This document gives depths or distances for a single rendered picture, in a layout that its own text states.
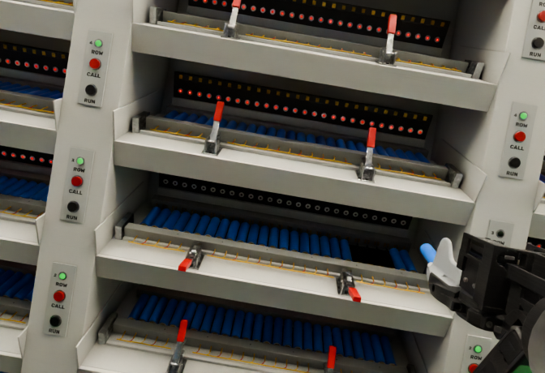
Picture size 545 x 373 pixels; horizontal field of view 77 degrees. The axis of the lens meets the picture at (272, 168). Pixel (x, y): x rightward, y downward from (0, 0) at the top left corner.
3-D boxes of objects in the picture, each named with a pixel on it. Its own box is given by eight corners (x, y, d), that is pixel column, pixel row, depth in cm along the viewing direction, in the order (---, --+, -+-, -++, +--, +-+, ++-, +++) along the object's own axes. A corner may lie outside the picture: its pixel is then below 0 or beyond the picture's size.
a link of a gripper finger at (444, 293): (456, 274, 41) (510, 307, 33) (453, 288, 41) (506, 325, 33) (418, 268, 41) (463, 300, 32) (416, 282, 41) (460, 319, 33)
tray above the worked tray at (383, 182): (465, 225, 58) (499, 150, 53) (113, 165, 59) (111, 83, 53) (425, 177, 77) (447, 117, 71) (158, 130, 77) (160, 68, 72)
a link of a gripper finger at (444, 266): (439, 230, 46) (487, 251, 37) (431, 273, 46) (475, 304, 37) (417, 227, 46) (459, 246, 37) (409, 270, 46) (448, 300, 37)
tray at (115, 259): (444, 337, 59) (465, 295, 55) (96, 276, 59) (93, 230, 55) (409, 263, 77) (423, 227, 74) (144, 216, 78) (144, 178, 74)
